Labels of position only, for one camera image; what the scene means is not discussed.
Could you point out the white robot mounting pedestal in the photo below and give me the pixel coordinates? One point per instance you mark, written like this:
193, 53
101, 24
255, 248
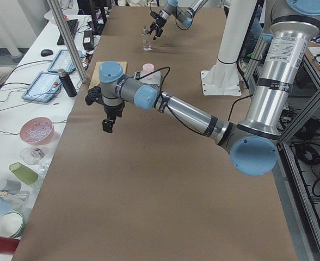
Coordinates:
222, 79

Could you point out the green cup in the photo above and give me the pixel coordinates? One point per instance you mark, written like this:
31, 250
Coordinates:
23, 173

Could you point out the digital kitchen scale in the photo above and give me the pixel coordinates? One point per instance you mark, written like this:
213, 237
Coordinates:
154, 78

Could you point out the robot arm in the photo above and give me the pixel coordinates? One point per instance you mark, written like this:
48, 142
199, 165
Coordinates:
249, 143
181, 11

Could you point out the white bowl green rim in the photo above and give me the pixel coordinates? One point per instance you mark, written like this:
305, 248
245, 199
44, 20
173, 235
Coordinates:
12, 225

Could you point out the grey cup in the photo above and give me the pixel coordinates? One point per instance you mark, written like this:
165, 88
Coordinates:
10, 186

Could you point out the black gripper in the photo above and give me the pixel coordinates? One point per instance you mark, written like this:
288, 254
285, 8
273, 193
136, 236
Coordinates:
111, 109
158, 23

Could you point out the black thermos bottle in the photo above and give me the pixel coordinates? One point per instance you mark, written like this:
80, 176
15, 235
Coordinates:
67, 83

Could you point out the pink plastic cup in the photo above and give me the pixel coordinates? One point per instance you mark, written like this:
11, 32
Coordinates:
148, 69

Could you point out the aluminium frame post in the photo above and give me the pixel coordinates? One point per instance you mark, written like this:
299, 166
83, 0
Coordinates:
69, 42

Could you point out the red cup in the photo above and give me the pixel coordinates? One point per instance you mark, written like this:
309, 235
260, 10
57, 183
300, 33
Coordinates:
8, 245

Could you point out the teach pendant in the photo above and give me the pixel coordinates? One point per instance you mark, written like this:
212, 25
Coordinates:
43, 88
62, 60

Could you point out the bamboo cutting board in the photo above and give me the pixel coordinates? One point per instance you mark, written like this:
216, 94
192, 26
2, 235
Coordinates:
110, 72

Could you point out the pink bowl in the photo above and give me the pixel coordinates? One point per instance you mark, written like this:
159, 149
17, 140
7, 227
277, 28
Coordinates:
37, 131

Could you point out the far teach pendant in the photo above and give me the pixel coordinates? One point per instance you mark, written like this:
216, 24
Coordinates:
62, 60

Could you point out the near teach pendant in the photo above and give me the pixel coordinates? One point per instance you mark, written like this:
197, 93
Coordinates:
43, 88

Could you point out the black computer mouse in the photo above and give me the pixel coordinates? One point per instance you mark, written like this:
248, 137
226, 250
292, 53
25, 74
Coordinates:
46, 52

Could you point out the glass sauce bottle metal spout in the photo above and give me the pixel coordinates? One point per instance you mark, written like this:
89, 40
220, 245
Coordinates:
146, 41

